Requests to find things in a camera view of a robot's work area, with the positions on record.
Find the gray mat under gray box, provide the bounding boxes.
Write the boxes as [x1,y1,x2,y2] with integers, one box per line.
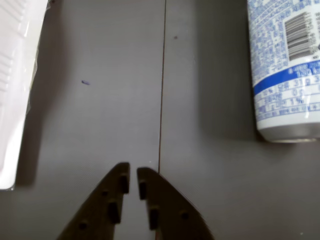
[0,0,168,240]

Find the white plastic sandwich package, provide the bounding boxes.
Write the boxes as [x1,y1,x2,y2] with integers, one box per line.
[0,0,55,191]

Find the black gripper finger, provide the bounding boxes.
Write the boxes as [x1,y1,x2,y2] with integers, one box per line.
[56,161,131,240]
[136,167,216,240]

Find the white blue drink can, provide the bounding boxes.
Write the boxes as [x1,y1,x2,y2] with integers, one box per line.
[246,0,320,144]

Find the gray mat under drink can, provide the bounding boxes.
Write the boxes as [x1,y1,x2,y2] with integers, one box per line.
[157,0,320,240]

